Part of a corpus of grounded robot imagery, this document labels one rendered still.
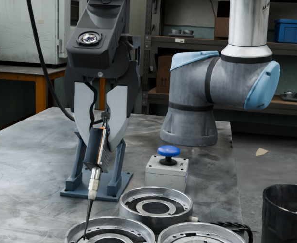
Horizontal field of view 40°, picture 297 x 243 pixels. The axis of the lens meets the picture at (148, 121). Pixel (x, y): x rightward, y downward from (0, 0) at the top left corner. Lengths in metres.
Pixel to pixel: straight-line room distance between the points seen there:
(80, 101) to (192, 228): 0.22
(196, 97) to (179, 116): 0.06
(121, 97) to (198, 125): 0.52
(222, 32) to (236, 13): 3.01
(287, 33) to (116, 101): 3.58
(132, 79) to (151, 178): 0.26
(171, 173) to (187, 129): 0.31
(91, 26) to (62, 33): 2.28
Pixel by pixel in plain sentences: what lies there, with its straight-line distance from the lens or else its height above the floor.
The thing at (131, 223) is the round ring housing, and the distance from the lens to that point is 0.53.
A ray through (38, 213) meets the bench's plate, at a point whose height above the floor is 0.80.
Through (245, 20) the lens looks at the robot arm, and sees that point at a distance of 0.92.
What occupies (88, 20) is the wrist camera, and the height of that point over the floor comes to 1.08.
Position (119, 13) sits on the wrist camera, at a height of 1.09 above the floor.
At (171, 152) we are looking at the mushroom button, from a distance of 0.71.
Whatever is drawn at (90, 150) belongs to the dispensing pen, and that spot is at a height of 0.93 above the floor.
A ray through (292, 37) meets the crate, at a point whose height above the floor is 1.06.
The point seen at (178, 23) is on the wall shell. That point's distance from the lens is 4.51.
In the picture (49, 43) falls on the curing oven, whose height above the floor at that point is 0.94.
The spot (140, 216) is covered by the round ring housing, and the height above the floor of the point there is 0.84.
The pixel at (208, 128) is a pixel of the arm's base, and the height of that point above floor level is 0.84.
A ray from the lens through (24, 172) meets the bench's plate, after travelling 0.81.
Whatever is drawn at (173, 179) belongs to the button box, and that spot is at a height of 0.83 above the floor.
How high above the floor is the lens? 1.08
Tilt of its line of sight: 13 degrees down
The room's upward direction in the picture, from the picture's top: 3 degrees clockwise
